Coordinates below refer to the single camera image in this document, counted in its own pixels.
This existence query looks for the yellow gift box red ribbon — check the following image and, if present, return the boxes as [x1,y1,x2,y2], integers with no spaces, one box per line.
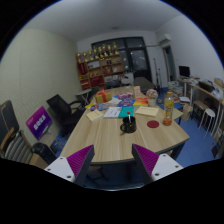
[95,89,112,104]

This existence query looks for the orange drink bottle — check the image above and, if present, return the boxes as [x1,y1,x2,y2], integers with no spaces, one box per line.
[163,92,174,126]

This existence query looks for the black mug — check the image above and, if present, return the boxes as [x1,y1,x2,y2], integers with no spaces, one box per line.
[120,116,137,133]

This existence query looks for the computer monitor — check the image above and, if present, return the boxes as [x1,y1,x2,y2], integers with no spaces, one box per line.
[179,66,190,77]

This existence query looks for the red round coaster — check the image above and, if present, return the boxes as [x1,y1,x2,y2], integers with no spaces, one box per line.
[147,120,159,128]

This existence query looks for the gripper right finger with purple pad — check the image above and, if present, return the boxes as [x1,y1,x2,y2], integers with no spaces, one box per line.
[132,144,182,184]

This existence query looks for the wooden side desk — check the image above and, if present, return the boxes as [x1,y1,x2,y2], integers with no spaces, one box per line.
[178,79,224,138]

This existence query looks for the black bag on floor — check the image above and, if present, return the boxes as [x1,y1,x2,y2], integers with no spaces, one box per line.
[31,142,56,164]

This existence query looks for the white paper sheet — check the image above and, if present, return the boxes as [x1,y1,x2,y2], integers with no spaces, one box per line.
[104,107,121,118]

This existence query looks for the wooden trophy shelf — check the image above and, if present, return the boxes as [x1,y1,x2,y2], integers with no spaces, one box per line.
[76,42,124,90]

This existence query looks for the teal booklet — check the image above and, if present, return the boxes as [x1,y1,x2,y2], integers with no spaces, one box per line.
[118,106,134,118]

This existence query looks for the orange colourful booklet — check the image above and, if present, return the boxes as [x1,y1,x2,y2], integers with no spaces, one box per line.
[133,98,148,106]

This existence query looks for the wall air conditioner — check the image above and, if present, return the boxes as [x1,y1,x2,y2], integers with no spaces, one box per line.
[158,34,171,45]

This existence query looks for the dark window door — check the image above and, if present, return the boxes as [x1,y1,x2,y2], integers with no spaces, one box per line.
[92,37,152,81]

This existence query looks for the white cup with flowers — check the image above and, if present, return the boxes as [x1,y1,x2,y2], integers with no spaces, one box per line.
[146,89,158,107]

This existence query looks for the purple sign board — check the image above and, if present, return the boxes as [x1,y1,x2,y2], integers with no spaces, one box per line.
[26,106,52,140]

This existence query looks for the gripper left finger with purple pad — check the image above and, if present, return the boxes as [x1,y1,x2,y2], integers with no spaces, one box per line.
[45,145,95,186]

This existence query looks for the striped armchair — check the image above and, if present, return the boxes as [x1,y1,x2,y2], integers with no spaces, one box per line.
[0,99,49,170]

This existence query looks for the red-tipped stick in mug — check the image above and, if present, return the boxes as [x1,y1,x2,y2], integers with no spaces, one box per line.
[127,111,131,123]

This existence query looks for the blue colourful booklet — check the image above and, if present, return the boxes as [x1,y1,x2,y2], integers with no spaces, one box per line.
[118,98,135,107]

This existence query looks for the white stool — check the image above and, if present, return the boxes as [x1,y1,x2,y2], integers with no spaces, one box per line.
[200,108,216,132]

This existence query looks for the black office chair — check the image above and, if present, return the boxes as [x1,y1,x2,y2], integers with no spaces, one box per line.
[47,94,85,135]

